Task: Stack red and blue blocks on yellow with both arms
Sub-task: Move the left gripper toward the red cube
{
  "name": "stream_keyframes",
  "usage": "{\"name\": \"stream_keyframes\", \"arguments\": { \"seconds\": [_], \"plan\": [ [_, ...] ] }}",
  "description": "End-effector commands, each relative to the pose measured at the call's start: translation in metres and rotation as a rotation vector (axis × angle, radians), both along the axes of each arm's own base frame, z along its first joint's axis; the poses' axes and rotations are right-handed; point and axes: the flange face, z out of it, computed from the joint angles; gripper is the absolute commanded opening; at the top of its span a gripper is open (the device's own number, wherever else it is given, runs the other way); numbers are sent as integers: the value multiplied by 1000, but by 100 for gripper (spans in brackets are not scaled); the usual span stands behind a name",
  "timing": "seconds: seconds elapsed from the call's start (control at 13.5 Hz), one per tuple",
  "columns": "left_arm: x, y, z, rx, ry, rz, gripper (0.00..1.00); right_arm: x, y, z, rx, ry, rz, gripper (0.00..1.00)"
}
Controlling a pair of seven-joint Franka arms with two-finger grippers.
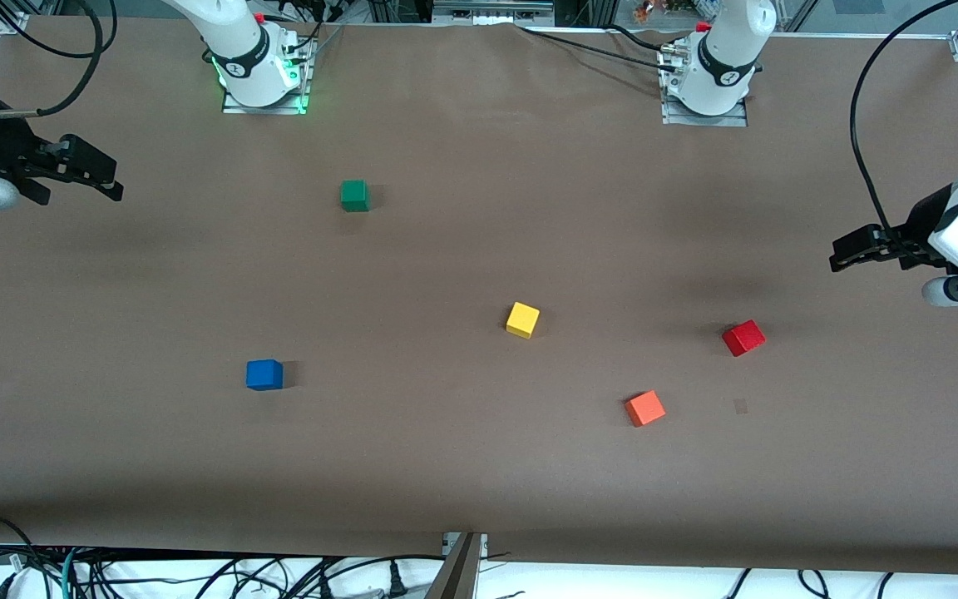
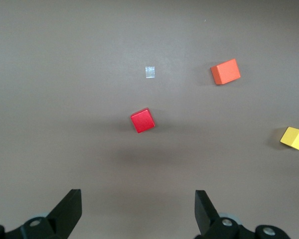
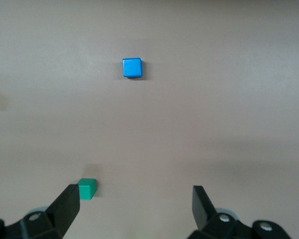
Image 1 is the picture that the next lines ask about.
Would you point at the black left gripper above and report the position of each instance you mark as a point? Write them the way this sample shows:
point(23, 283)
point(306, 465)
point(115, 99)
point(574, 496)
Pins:
point(921, 221)

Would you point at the red cube block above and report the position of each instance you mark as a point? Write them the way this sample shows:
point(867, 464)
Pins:
point(743, 338)

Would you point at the blue cube block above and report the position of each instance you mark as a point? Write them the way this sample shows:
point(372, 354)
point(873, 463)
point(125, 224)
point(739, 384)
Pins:
point(264, 375)

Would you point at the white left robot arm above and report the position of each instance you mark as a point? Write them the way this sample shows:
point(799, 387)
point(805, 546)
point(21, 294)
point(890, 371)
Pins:
point(724, 58)

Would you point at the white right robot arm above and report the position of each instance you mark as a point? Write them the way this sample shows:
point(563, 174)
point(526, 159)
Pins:
point(238, 50)

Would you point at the green cube block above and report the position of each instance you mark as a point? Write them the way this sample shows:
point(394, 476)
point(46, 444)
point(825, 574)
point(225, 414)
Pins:
point(353, 195)

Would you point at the orange cube block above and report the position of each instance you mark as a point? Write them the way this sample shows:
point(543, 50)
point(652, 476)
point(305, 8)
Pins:
point(644, 408)

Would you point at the yellow cube block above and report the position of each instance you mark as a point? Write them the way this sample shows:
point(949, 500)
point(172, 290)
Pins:
point(522, 319)

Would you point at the black power plug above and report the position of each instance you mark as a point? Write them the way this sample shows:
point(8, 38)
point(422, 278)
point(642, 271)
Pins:
point(397, 581)

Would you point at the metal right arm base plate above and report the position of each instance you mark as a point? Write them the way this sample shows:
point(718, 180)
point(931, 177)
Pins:
point(267, 110)

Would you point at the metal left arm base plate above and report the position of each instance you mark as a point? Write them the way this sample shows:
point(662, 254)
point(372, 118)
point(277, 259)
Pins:
point(703, 121)

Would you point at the aluminium rail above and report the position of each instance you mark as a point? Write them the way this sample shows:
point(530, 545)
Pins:
point(491, 10)

